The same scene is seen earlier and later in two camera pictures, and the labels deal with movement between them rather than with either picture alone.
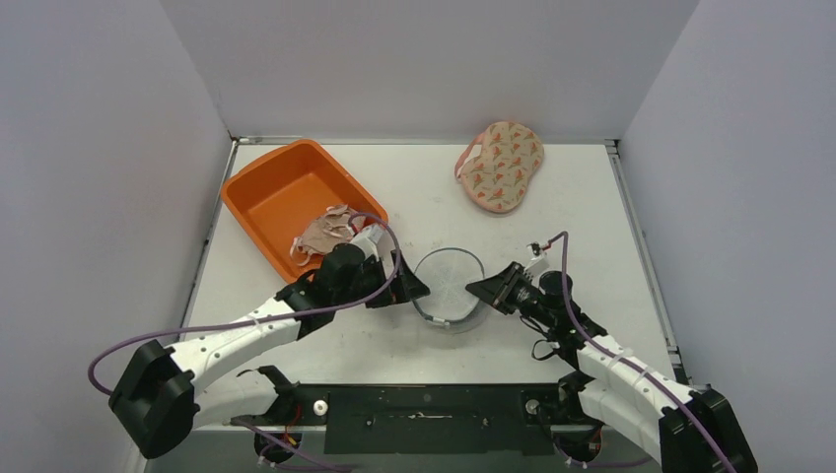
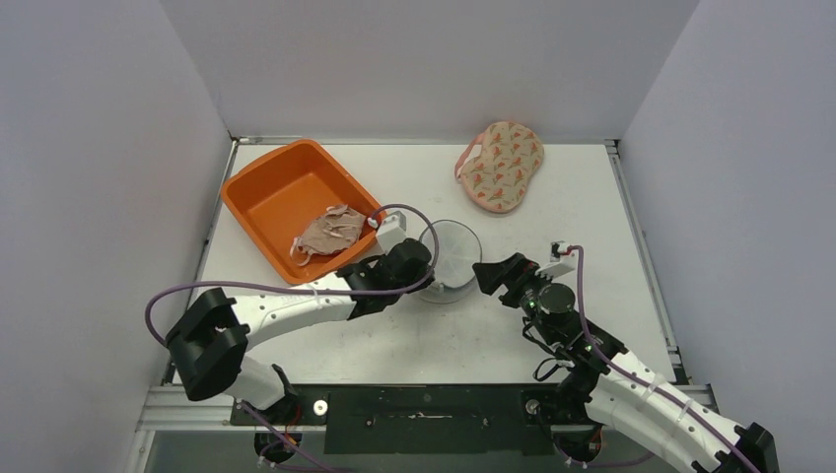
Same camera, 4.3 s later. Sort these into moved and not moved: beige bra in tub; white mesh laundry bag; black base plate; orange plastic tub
Moved: white mesh laundry bag
Not moved: black base plate; beige bra in tub; orange plastic tub
